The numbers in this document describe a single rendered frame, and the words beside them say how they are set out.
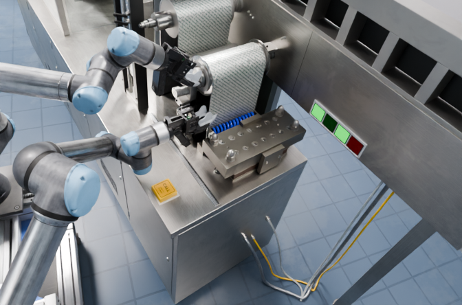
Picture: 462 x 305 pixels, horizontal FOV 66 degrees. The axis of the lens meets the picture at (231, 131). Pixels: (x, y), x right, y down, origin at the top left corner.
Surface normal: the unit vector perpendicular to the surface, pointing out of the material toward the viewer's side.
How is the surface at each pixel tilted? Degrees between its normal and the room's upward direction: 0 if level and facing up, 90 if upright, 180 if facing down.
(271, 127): 0
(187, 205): 0
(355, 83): 90
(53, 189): 43
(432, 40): 90
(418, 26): 90
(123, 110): 0
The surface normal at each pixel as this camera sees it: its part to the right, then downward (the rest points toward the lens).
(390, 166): -0.81, 0.35
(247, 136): 0.13, -0.68
